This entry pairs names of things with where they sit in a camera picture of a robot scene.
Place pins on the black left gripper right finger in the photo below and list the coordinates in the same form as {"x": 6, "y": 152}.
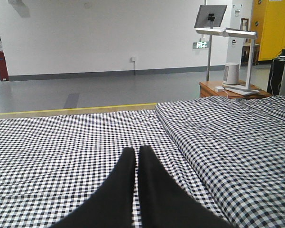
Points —
{"x": 163, "y": 203}

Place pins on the white cylindrical speaker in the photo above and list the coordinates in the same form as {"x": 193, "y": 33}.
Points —
{"x": 231, "y": 73}

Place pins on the green exit sign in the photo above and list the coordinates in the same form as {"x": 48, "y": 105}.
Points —
{"x": 200, "y": 44}

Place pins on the yellow cabinet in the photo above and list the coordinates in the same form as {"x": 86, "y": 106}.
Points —
{"x": 268, "y": 20}

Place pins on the small white charger box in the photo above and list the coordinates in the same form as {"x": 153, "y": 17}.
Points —
{"x": 219, "y": 89}

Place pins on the wooden nightstand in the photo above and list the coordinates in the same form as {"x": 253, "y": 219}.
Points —
{"x": 207, "y": 88}

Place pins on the grey monitor on pole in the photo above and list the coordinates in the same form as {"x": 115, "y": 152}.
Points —
{"x": 208, "y": 17}

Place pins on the black white checkered bedsheet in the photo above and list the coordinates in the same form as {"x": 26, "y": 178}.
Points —
{"x": 50, "y": 165}

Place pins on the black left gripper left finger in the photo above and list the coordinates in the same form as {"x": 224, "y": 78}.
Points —
{"x": 110, "y": 206}

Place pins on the red bin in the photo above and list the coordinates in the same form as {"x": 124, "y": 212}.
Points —
{"x": 3, "y": 68}

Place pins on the white desk lamp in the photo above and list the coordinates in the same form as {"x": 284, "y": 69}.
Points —
{"x": 252, "y": 35}

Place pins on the black white checkered quilt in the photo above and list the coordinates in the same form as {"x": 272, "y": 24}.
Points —
{"x": 237, "y": 148}

